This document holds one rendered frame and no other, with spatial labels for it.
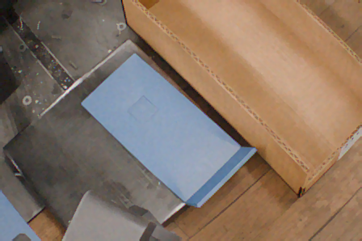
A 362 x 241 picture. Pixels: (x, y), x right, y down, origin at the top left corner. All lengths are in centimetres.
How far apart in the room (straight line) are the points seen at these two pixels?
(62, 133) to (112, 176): 6
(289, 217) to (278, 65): 15
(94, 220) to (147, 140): 32
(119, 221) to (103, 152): 33
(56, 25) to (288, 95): 25
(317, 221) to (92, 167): 21
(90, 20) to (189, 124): 17
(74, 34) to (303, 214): 30
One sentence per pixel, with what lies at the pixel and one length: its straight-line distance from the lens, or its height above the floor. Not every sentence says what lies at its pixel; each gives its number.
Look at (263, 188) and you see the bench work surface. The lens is 70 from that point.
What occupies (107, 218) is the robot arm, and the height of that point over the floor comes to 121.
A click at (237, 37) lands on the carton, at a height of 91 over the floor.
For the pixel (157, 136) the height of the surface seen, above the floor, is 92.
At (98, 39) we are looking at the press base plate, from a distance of 78.
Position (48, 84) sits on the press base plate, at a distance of 76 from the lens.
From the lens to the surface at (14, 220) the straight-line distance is 63.
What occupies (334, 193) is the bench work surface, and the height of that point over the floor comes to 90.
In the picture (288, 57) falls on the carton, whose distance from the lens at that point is 75.
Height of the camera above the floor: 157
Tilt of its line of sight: 67 degrees down
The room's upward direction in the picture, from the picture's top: 9 degrees counter-clockwise
